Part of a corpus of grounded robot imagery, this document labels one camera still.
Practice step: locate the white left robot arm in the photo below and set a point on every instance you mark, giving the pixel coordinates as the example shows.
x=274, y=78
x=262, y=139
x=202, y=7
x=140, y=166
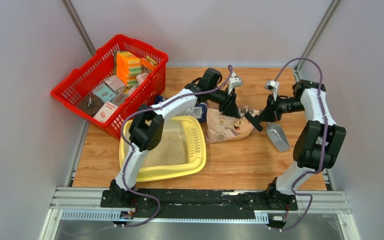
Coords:
x=146, y=128

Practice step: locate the blue chips bag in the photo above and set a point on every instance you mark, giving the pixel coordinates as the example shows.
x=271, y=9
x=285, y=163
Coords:
x=197, y=111

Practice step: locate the metal litter scoop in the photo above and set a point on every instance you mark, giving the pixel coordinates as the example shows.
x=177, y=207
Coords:
x=277, y=136

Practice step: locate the orange yellow sponge pack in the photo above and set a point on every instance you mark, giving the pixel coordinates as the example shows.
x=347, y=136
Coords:
x=127, y=67

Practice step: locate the grey pink small box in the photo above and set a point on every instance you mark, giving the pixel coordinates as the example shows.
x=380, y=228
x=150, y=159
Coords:
x=115, y=84

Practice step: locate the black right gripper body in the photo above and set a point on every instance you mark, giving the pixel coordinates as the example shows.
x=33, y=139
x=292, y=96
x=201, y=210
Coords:
x=280, y=106

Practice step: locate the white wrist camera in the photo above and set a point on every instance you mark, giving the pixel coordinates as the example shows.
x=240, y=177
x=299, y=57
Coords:
x=272, y=86
x=234, y=82

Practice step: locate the brown round disc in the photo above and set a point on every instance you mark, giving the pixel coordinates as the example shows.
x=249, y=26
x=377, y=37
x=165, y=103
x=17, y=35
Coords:
x=90, y=105

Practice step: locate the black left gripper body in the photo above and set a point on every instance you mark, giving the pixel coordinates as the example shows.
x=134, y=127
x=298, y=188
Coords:
x=224, y=100

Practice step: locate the yellow plastic litter box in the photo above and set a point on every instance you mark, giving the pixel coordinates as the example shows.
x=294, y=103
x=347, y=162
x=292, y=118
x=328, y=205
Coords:
x=181, y=151

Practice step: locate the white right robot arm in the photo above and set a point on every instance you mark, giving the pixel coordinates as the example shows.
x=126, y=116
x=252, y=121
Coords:
x=317, y=147

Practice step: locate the pink cat litter bag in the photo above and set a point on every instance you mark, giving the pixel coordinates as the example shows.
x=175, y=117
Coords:
x=222, y=128

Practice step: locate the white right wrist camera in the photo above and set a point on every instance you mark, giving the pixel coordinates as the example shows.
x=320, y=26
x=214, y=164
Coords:
x=272, y=86

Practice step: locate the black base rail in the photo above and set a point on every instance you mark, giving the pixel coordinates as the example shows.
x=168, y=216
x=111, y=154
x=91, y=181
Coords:
x=197, y=203

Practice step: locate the red plastic basket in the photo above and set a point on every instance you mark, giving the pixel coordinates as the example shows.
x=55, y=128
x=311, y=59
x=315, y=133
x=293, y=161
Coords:
x=81, y=82

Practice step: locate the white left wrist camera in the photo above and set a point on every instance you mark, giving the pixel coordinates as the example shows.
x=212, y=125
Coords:
x=234, y=82

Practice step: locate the teal small box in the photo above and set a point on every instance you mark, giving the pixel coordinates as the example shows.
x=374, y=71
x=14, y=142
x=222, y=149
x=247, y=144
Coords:
x=104, y=92

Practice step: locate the black bag clip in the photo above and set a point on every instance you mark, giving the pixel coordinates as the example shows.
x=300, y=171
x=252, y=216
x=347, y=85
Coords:
x=254, y=120

